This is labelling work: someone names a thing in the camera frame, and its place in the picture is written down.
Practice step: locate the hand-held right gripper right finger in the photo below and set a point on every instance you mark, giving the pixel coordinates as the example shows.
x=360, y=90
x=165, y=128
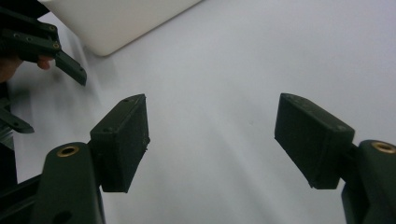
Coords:
x=311, y=140

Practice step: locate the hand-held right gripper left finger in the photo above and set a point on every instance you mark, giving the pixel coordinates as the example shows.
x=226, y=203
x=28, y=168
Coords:
x=120, y=146

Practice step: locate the white plastic bin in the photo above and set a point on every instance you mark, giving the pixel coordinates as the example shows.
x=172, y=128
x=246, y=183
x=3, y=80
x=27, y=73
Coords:
x=118, y=21

